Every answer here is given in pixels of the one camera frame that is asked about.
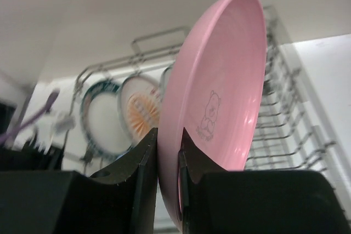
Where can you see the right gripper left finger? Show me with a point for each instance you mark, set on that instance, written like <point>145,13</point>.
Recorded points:
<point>119,198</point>

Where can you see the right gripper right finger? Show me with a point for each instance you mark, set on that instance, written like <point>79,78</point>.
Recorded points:
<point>214,200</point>

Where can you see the white plate dark green rim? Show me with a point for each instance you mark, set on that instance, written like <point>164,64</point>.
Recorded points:
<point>102,122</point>

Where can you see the white plate orange sunburst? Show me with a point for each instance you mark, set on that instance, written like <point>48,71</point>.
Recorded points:
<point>139,100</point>

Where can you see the pink plate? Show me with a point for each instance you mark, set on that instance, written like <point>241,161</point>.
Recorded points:
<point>214,92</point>

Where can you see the grey wire dish rack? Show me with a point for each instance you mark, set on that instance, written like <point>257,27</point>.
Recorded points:
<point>293,131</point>

